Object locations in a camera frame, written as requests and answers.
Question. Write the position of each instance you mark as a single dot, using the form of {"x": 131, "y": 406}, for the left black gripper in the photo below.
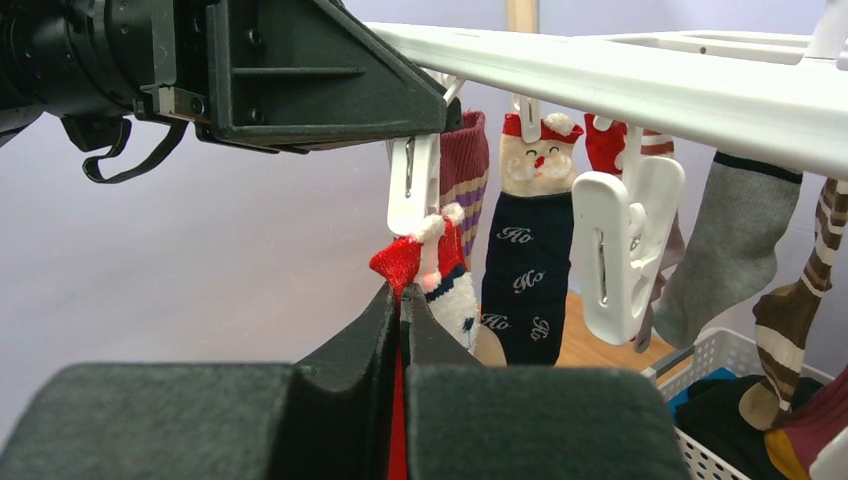
{"x": 270, "y": 76}

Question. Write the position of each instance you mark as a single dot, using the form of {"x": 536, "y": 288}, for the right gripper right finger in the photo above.
{"x": 468, "y": 421}

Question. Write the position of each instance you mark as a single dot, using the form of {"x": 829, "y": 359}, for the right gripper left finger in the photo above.
{"x": 327, "y": 416}

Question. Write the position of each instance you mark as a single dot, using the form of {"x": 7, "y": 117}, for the red snowman sock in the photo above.
{"x": 432, "y": 258}

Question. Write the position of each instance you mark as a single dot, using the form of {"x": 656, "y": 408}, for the white hanger clip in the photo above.
{"x": 414, "y": 181}
{"x": 622, "y": 225}

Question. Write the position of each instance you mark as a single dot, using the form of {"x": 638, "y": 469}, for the white clip sock hanger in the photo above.
{"x": 780, "y": 99}

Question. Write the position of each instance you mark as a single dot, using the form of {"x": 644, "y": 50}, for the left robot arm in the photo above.
{"x": 52, "y": 59}

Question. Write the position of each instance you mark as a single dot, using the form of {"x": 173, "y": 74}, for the maroon purple striped beige sock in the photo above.
{"x": 464, "y": 170}

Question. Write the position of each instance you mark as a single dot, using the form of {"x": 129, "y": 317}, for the navy santa ho sock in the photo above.
{"x": 527, "y": 266}

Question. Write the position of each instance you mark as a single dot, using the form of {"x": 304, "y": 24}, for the wooden clothes rack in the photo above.
{"x": 522, "y": 16}

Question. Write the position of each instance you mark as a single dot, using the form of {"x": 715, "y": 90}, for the grey sock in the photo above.
{"x": 745, "y": 210}

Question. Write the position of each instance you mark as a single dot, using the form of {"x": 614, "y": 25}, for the brown striped sock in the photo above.
{"x": 784, "y": 316}

